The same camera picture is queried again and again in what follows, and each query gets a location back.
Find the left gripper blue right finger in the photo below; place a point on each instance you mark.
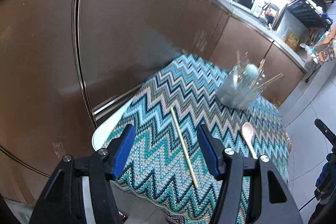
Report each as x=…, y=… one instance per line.
x=210, y=148

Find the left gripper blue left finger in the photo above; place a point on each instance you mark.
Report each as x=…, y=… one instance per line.
x=122, y=145

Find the pale grey ceramic spoon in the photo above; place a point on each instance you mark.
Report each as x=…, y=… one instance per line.
x=251, y=73

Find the brown kitchen base cabinets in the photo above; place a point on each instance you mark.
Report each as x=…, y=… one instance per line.
x=67, y=64

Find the chrome kitchen faucet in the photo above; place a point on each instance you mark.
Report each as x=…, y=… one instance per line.
x=269, y=15

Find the right blue white gloved hand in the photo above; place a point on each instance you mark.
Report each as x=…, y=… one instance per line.
x=325, y=184

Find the yellow detergent bottle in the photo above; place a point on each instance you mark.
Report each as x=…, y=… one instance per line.
x=292, y=41

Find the black dish rack shelf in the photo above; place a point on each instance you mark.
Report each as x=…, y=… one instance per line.
x=311, y=13

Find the white microwave oven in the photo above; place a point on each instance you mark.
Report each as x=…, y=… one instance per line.
x=247, y=5

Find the clear wire utensil holder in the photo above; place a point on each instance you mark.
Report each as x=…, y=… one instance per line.
x=238, y=95

